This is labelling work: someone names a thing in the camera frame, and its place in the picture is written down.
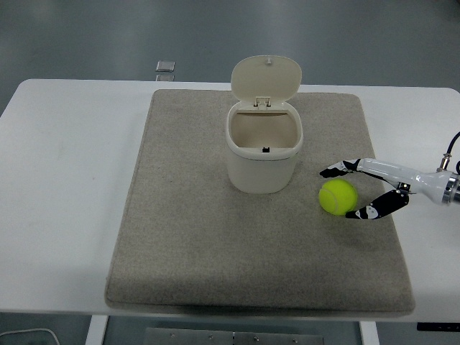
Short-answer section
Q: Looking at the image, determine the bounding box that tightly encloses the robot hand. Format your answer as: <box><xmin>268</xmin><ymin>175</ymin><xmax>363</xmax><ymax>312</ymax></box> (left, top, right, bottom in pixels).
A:
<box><xmin>319</xmin><ymin>157</ymin><xmax>448</xmax><ymax>220</ymax></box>

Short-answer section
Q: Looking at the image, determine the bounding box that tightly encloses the yellow tennis ball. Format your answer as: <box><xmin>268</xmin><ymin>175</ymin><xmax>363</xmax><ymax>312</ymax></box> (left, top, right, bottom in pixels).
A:
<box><xmin>318</xmin><ymin>179</ymin><xmax>359</xmax><ymax>216</ymax></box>

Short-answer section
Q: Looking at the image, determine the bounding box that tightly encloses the black table control panel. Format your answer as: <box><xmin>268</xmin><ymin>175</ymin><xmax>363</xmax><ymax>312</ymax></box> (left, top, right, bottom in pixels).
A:
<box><xmin>416</xmin><ymin>323</ymin><xmax>460</xmax><ymax>332</ymax></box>

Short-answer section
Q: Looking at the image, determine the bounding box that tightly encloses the cream bin with hinged lid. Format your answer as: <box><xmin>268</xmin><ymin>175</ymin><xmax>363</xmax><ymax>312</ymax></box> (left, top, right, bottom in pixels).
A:
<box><xmin>225</xmin><ymin>55</ymin><xmax>304</xmax><ymax>195</ymax></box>

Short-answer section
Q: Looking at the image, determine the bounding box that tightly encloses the white table leg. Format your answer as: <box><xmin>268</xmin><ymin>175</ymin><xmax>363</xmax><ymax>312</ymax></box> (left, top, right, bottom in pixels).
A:
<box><xmin>85</xmin><ymin>315</ymin><xmax>109</xmax><ymax>345</ymax></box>
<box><xmin>359</xmin><ymin>321</ymin><xmax>377</xmax><ymax>345</ymax></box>

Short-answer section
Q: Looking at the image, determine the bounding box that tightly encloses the beige fabric mat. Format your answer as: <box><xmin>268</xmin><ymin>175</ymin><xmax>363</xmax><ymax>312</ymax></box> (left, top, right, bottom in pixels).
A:
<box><xmin>103</xmin><ymin>88</ymin><xmax>417</xmax><ymax>318</ymax></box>

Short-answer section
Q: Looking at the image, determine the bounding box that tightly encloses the white cable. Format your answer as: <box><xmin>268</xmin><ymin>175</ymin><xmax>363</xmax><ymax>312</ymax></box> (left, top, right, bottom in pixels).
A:
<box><xmin>0</xmin><ymin>327</ymin><xmax>60</xmax><ymax>345</ymax></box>

